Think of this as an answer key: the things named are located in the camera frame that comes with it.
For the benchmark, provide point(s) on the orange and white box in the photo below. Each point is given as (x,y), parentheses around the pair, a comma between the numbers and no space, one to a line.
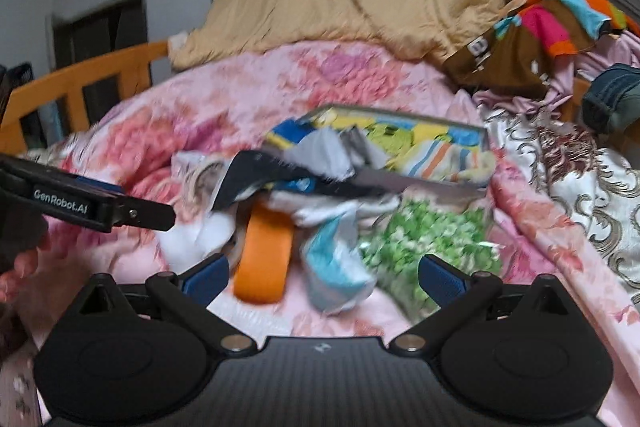
(265,257)

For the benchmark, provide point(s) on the brown multicoloured striped garment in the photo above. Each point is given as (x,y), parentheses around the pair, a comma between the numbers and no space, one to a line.
(505,52)

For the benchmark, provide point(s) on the black patterned sock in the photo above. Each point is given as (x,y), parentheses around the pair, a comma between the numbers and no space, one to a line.
(250,172)

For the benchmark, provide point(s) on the dark wooden door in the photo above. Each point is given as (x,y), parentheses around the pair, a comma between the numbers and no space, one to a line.
(100,32)

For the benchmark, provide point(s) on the white knit sock blue mark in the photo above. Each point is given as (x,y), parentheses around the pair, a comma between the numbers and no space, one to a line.
(330,267)

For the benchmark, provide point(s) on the yellow green cloth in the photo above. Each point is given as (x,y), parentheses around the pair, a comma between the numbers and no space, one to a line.
(400,134)

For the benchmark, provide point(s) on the person's left hand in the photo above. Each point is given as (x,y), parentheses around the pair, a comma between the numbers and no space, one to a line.
(20,274)

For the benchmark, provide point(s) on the orange striped sock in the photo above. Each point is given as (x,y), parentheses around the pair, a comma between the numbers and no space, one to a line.
(440,162)

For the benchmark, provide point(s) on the blue jeans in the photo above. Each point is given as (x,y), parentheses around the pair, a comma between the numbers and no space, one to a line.
(615,92)

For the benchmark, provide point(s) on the pink floral blanket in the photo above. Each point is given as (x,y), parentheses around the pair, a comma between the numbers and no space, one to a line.
(300,82)

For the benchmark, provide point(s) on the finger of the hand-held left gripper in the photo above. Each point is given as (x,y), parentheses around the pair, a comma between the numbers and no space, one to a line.
(100,186)
(145,214)

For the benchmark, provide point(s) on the cream damask blanket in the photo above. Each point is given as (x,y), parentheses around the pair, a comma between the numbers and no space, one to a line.
(590,187)

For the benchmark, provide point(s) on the lilac cloth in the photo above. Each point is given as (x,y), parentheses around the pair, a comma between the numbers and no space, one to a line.
(600,52)

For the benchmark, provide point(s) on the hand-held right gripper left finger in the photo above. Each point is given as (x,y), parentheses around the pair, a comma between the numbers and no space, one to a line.
(207,279)

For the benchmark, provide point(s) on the yellow and blue cloth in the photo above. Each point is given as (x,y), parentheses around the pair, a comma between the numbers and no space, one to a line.
(290,134)

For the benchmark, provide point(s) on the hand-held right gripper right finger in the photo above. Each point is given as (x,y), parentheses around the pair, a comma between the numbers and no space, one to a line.
(440,282)

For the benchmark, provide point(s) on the jar of green paper stars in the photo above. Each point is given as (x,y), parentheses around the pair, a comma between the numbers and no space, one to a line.
(425,237)

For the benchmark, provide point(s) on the black plastic crate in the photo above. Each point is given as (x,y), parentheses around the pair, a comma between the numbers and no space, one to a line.
(17,87)

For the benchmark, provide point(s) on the grey face mask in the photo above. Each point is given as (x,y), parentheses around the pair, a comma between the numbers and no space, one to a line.
(325,152)

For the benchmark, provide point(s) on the grey cardboard box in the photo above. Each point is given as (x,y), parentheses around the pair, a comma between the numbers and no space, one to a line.
(425,187)

